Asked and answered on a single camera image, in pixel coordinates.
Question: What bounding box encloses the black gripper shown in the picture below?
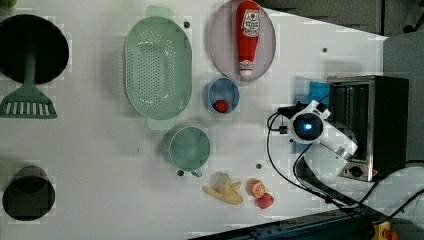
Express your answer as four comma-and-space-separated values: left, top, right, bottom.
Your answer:
277, 102, 306, 134

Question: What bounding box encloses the silver toaster oven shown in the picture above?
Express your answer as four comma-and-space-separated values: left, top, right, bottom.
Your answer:
316, 76, 409, 182

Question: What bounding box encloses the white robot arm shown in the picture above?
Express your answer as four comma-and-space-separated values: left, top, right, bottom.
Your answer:
277, 100, 358, 161

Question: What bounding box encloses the blue cup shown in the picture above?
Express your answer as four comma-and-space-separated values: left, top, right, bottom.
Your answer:
202, 77, 240, 114

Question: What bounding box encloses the small red ball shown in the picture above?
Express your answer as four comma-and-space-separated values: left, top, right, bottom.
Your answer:
214, 100, 229, 113

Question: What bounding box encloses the orange slice toy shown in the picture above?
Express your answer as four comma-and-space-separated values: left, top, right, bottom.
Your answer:
248, 179, 266, 199

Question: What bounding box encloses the red strawberry toy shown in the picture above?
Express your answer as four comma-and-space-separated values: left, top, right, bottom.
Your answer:
257, 193, 274, 209

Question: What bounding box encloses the grey plate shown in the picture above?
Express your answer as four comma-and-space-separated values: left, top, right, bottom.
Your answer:
209, 0, 276, 81

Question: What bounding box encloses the peeled toy banana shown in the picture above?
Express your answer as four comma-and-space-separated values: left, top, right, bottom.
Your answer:
202, 172, 243, 205

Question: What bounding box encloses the red ketchup bottle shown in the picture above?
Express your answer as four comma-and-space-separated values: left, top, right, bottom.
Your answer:
236, 0, 260, 77

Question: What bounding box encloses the green mug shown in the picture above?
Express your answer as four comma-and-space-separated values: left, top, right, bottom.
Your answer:
168, 127, 210, 177

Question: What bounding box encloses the green oval colander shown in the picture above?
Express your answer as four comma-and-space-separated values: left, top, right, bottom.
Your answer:
124, 6, 192, 130

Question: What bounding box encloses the yellow red button box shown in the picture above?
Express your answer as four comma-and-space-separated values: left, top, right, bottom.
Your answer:
371, 221, 399, 240

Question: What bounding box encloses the green slotted spatula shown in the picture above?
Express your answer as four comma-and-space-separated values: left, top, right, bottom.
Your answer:
0, 41, 57, 119

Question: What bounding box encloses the dark grey cup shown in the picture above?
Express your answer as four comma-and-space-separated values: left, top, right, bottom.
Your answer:
2, 166, 56, 221

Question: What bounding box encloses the black round pan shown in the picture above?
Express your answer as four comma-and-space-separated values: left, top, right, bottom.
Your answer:
0, 14, 69, 84

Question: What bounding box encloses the green object at corner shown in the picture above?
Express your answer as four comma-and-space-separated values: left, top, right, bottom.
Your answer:
0, 0, 18, 8

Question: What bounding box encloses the black cable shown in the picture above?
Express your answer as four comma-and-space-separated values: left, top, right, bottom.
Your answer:
265, 111, 424, 218

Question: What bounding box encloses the blue metal frame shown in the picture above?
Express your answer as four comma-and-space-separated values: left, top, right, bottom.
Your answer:
191, 205, 384, 240

